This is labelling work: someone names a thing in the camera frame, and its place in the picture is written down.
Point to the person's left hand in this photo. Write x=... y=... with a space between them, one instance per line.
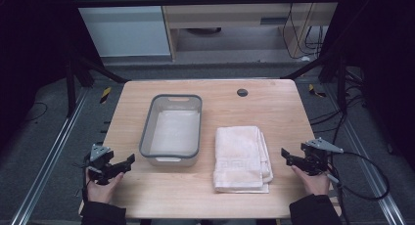
x=101 y=191

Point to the person's right hand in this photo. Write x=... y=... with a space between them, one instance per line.
x=314 y=184

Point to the folded white towel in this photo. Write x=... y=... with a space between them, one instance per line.
x=239 y=159

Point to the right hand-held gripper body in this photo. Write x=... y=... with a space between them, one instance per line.
x=315 y=159

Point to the aluminium floor rail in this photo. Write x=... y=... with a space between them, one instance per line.
x=49 y=159
x=368 y=159

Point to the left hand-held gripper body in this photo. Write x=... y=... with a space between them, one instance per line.
x=99 y=160

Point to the white cabinet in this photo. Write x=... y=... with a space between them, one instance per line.
x=124 y=32

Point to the yellow and black tape strip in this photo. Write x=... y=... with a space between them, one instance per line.
x=314 y=90
x=105 y=94

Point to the black horizontal frame bar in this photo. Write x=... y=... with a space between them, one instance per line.
x=195 y=1

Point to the black metal stand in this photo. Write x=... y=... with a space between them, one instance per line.
x=70 y=88
x=341 y=84

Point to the grey-rimmed clear plastic basin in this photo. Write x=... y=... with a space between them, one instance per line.
x=173 y=130

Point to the light wooden desk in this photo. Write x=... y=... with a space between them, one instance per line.
x=228 y=14

